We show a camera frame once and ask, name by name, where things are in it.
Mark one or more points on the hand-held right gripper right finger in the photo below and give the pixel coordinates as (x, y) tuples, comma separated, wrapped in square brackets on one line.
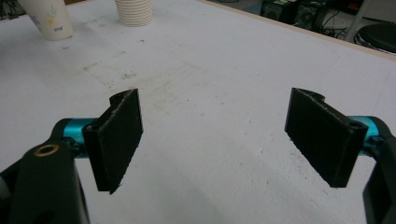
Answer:
[(323, 137)]

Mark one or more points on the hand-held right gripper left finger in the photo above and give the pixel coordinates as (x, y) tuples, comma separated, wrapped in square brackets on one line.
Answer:
[(115, 140)]

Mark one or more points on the stack of white paper cups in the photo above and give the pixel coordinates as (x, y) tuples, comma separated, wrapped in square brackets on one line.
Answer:
[(134, 12)]

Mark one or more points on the printed paper cup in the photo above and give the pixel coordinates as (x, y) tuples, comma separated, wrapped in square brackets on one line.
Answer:
[(51, 18)]

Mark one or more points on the white table mat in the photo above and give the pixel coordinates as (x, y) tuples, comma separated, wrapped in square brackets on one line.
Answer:
[(218, 93)]

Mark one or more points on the black round stool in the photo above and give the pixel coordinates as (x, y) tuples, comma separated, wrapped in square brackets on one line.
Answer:
[(378, 37)]

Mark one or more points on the white desk leg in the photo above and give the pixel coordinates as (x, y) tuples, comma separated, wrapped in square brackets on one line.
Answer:
[(358, 20)]

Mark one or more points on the black computer tower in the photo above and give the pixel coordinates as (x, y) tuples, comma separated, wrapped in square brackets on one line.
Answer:
[(306, 15), (278, 12)]

